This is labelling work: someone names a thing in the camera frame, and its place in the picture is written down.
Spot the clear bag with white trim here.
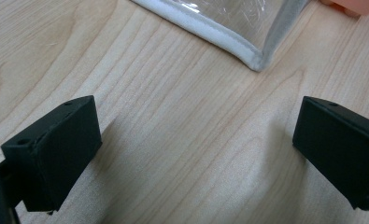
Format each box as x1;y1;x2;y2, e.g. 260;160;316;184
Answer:
130;0;312;73

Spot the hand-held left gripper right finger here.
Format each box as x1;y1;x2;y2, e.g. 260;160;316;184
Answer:
291;95;369;212

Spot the coral toy block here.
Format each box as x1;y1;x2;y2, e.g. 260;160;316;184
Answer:
320;0;369;18

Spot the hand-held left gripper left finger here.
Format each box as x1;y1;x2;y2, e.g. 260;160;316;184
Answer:
0;95;104;216

